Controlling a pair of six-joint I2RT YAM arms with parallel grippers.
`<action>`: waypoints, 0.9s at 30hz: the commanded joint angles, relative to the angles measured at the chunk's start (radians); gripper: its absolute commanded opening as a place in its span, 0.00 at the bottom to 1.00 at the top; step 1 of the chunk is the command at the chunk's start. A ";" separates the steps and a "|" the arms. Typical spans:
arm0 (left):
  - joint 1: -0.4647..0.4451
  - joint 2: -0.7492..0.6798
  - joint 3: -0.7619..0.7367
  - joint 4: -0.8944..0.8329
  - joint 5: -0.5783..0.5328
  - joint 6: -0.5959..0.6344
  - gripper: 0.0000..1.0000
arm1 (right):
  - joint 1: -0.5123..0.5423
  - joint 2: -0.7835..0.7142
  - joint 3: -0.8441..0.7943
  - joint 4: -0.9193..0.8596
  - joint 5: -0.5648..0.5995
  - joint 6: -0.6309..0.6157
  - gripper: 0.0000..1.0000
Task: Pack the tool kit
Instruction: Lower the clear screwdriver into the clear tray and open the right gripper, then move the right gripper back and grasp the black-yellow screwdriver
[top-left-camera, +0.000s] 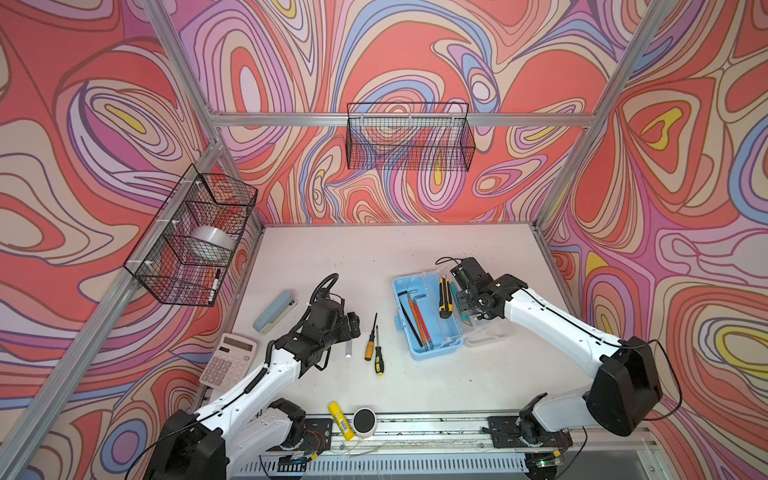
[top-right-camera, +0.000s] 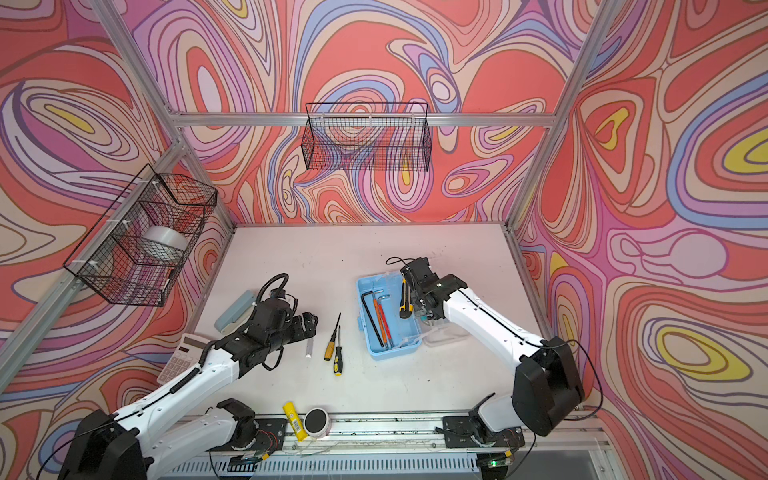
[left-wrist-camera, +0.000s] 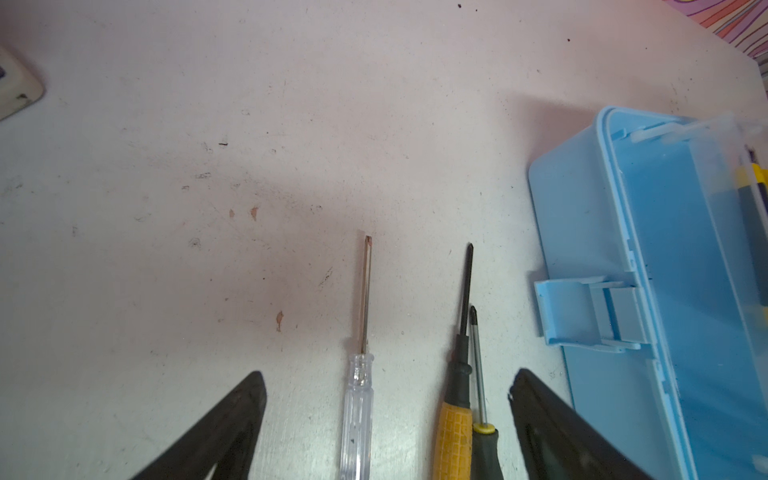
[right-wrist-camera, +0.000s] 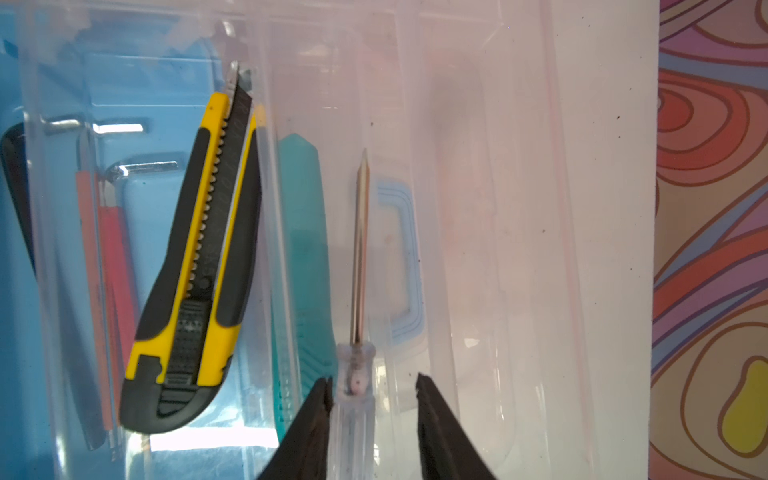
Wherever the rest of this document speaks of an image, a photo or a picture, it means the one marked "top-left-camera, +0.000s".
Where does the teal utility knife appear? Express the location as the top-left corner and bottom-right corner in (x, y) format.
(449, 281), (467, 321)

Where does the yellow black utility knife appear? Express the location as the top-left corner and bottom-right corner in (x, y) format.
(439, 277), (452, 319)

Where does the orange black screwdriver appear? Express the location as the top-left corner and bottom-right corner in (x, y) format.
(364, 314), (378, 361)

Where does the light blue plastic tool box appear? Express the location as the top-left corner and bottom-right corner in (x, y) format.
(392, 272), (464, 361)

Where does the yellow black screwdriver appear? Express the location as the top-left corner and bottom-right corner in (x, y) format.
(374, 327), (385, 376)

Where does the orange handled hex key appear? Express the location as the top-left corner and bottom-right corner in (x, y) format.
(407, 293), (432, 350)

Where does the black large hex key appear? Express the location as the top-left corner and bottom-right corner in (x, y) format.
(397, 290), (425, 349)

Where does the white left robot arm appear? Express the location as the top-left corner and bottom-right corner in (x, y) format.
(143, 297), (361, 479)

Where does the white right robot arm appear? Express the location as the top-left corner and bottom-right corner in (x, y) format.
(451, 257), (663, 446)

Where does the light blue stapler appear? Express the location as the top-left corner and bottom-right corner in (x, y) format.
(253, 290), (296, 335)

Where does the white calculator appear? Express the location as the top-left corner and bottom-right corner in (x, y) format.
(200, 333), (258, 391)

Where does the black white tape roll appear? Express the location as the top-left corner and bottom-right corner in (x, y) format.
(352, 407), (378, 439)

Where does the yellow glue stick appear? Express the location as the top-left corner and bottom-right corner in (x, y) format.
(328, 401), (356, 442)

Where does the black marker in basket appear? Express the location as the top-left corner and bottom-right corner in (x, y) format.
(208, 269), (221, 306)

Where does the aluminium mounting rail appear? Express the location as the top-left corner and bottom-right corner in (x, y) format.
(161, 410), (661, 480)

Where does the grey duct tape roll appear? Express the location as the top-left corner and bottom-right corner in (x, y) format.
(190, 225), (235, 258)

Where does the black wire basket left wall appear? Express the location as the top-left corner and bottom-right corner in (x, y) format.
(124, 166), (258, 307)

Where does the black wire basket wall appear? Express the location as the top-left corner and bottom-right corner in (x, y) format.
(345, 100), (476, 172)
(124, 166), (258, 307)

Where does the black wire basket back wall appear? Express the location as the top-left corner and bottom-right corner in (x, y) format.
(345, 100), (476, 172)

